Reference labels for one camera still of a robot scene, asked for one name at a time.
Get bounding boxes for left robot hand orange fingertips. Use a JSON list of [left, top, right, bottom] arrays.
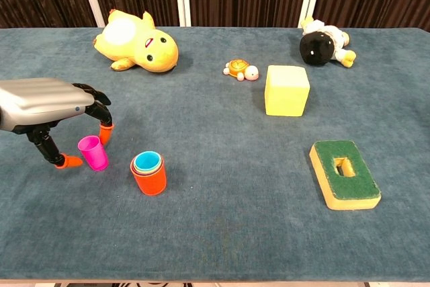
[[0, 77, 116, 170]]

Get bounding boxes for pink plastic cup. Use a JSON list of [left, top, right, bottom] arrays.
[[77, 134, 110, 171]]

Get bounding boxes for blue plastic cup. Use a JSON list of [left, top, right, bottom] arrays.
[[134, 151, 162, 171]]

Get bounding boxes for yellow plastic cup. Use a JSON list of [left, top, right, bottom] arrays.
[[132, 153, 163, 174]]

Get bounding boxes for purple plastic cup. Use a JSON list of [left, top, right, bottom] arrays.
[[131, 154, 165, 177]]

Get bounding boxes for yellow duck plush toy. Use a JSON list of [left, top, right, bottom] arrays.
[[93, 9, 179, 73]]

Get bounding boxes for orange plastic cup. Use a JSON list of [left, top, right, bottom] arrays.
[[130, 155, 167, 196]]

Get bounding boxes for small toy turtle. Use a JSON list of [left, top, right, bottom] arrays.
[[222, 58, 260, 82]]

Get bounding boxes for blue velvet tablecloth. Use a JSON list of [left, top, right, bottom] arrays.
[[0, 27, 430, 283]]

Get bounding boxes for yellow foam cube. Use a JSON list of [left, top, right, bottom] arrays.
[[264, 65, 311, 118]]

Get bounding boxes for black headed plush doll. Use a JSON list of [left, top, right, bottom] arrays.
[[299, 16, 357, 69]]

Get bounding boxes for green yellow sponge with hole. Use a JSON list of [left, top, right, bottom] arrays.
[[308, 140, 382, 211]]

